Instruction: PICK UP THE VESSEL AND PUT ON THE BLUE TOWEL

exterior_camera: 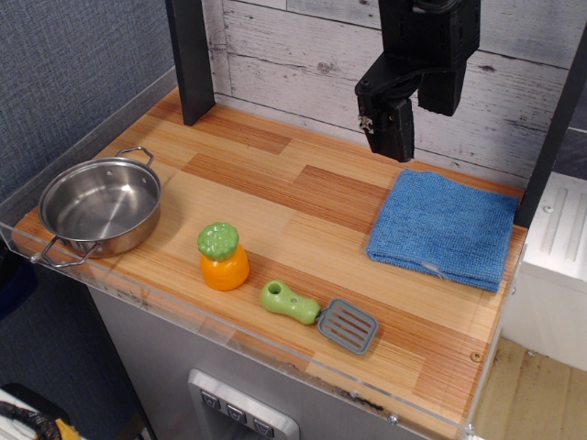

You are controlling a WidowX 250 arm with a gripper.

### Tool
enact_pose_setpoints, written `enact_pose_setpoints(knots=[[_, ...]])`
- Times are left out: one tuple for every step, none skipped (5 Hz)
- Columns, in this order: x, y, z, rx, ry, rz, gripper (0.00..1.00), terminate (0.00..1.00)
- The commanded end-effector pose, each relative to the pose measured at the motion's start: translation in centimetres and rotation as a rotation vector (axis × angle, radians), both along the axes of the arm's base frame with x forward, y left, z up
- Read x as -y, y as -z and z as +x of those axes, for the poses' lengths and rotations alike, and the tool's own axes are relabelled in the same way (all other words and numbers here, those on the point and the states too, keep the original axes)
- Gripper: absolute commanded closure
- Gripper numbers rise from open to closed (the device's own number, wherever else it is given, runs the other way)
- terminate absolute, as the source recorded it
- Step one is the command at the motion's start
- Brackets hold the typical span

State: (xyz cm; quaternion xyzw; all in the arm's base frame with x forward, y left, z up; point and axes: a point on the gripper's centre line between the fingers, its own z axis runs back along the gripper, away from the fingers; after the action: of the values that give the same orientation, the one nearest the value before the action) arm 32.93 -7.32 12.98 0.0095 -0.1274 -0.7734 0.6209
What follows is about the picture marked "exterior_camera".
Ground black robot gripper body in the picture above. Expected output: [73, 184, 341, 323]
[355, 1, 481, 101]

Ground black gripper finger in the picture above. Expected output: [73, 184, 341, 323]
[417, 63, 467, 116]
[359, 98, 415, 162]

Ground stainless steel pot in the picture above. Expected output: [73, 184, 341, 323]
[34, 147, 162, 269]

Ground folded blue towel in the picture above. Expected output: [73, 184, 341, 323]
[366, 170, 518, 292]

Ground green grey toy spatula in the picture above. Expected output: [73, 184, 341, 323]
[260, 280, 379, 355]

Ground orange green toy pineapple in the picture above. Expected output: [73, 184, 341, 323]
[197, 222, 250, 292]

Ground white grooved side unit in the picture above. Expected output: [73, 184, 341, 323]
[502, 172, 586, 370]

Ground silver toy kitchen cabinet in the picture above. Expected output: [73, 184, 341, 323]
[91, 288, 461, 439]

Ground silver button control panel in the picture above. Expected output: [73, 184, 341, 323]
[187, 368, 301, 439]

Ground clear acrylic edge guard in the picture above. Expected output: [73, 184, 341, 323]
[0, 66, 528, 440]

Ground yellow black object corner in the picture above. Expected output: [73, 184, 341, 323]
[1, 401, 83, 440]

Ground black right vertical post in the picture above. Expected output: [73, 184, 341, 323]
[515, 28, 586, 228]

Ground black vertical post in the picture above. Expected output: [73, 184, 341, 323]
[165, 0, 216, 126]
[515, 28, 586, 228]

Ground black left vertical post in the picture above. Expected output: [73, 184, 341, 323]
[165, 0, 216, 126]

